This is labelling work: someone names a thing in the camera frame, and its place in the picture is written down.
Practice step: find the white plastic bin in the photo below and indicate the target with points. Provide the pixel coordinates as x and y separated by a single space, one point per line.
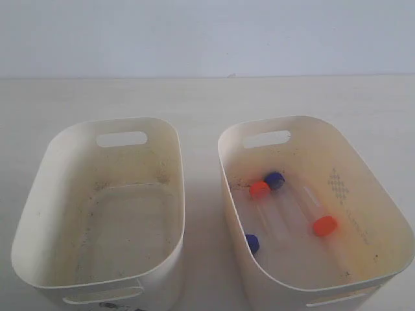
103 225
372 243

